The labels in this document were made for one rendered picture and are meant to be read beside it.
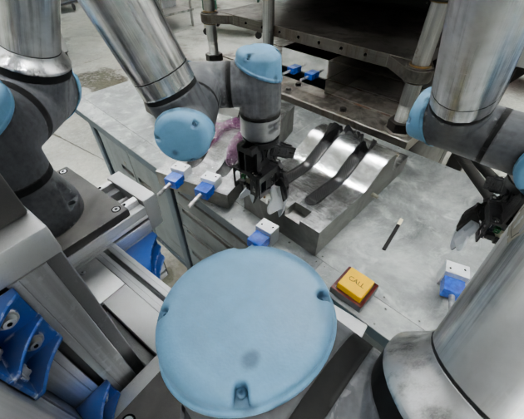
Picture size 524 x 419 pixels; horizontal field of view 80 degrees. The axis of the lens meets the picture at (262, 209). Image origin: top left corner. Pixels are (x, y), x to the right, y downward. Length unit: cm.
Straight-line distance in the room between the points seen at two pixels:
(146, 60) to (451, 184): 100
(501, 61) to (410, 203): 69
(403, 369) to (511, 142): 36
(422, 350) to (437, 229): 82
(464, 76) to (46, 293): 46
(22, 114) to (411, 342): 56
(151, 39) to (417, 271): 74
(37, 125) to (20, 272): 32
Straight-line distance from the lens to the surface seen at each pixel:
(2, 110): 56
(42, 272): 34
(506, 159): 50
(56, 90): 65
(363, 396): 20
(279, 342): 19
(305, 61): 163
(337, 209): 82
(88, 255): 71
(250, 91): 54
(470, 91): 42
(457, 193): 116
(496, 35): 37
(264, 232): 80
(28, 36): 62
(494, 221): 65
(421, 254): 91
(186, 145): 43
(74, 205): 65
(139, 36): 41
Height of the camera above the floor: 144
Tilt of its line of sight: 44 degrees down
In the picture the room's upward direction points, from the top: straight up
